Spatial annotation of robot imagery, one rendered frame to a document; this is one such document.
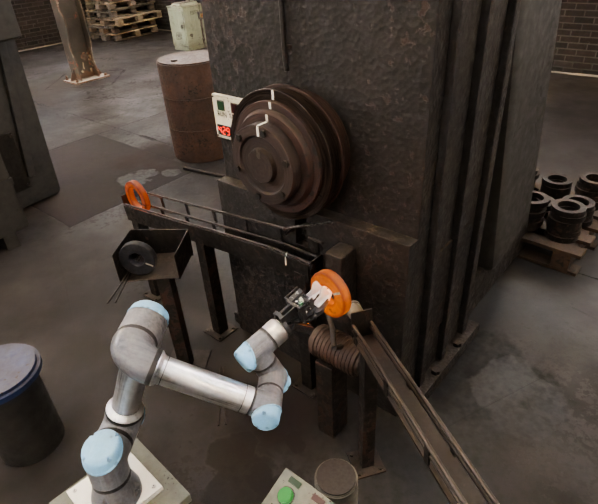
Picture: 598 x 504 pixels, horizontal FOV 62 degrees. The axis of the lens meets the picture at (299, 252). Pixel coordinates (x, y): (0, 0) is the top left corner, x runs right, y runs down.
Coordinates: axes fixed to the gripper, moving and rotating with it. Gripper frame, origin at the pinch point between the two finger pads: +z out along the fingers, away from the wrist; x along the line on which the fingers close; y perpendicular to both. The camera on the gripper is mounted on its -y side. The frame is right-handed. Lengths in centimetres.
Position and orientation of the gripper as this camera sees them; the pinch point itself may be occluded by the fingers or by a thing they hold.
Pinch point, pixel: (329, 288)
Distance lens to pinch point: 154.3
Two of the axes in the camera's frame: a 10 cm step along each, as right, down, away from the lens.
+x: -6.5, -4.1, 6.4
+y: -2.5, -6.8, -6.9
